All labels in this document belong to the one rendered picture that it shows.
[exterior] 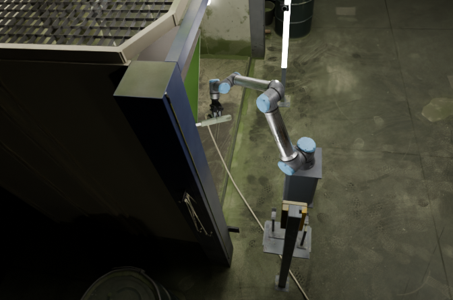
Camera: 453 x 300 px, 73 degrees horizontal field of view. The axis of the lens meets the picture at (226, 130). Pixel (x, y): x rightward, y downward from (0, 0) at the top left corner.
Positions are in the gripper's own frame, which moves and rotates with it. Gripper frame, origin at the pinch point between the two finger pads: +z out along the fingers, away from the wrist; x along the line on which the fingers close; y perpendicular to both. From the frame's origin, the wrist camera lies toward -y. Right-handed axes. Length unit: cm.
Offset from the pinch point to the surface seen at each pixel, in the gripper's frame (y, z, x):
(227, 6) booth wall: 123, -101, -93
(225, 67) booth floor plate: 147, -20, -101
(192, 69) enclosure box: 13, -46, 15
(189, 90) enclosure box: 28.9, -24.8, 11.8
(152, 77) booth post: -127, -68, 97
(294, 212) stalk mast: -146, -3, 45
